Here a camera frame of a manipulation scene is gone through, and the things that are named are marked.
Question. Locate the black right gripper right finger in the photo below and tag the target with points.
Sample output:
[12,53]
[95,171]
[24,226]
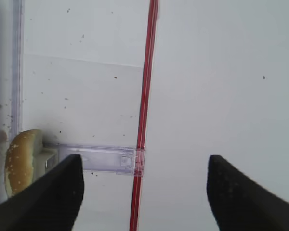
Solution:
[240,204]

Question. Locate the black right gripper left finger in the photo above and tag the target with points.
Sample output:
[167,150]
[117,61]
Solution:
[52,203]

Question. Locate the right rear white pusher block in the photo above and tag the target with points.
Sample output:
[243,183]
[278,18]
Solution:
[44,158]

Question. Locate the sesame bun with bare patch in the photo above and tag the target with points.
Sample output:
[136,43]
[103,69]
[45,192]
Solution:
[19,165]

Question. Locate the right rear clear track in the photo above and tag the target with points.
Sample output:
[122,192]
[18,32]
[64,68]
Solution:
[120,160]

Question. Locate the right clear long rail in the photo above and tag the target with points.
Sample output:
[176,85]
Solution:
[16,65]

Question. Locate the right red rail strip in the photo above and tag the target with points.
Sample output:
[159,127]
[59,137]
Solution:
[141,135]

